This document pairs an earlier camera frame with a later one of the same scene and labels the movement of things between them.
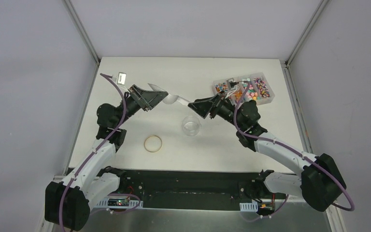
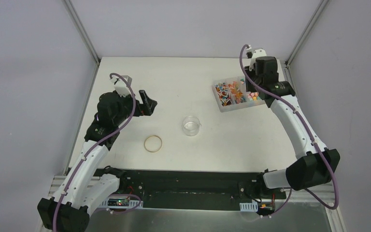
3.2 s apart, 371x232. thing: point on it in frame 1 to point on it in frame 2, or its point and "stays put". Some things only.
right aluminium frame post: [321, 6] stays put
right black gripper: [204, 106] to [248, 73]
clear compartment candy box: [260, 90] stays put
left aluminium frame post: [81, 30] stays put
